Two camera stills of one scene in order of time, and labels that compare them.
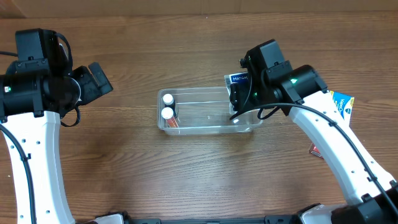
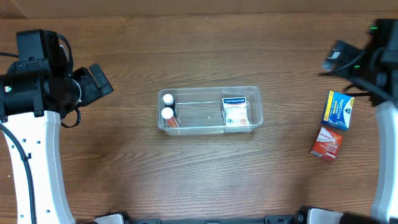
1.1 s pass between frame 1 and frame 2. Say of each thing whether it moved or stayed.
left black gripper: stayed
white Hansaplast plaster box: moved
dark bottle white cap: stayed
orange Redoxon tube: stayed
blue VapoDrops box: stayed
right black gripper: moved
